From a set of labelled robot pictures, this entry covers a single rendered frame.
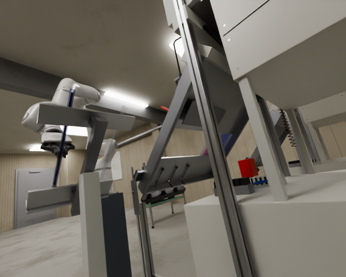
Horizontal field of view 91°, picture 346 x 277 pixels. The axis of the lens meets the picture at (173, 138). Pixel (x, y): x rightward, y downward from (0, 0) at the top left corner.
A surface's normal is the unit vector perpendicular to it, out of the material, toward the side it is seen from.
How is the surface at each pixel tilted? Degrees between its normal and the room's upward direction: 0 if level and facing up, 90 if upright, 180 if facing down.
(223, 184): 90
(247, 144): 90
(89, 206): 90
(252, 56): 90
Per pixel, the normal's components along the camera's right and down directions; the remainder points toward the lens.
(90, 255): 0.68, -0.29
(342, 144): -0.59, -0.08
